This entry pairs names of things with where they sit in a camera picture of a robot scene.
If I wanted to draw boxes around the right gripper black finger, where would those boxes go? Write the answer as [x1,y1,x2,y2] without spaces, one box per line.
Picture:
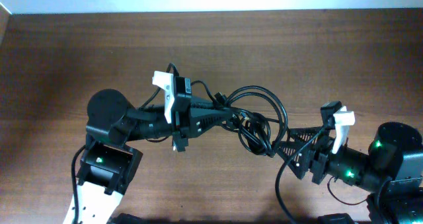
[276,141,311,179]
[286,127,321,143]

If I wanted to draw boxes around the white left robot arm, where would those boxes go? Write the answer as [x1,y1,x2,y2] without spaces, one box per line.
[63,89,233,223]

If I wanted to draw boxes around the black usb cables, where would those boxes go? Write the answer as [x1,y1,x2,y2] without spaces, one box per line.
[190,80,289,158]

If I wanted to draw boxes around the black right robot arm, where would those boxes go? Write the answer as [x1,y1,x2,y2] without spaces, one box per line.
[277,122,422,223]

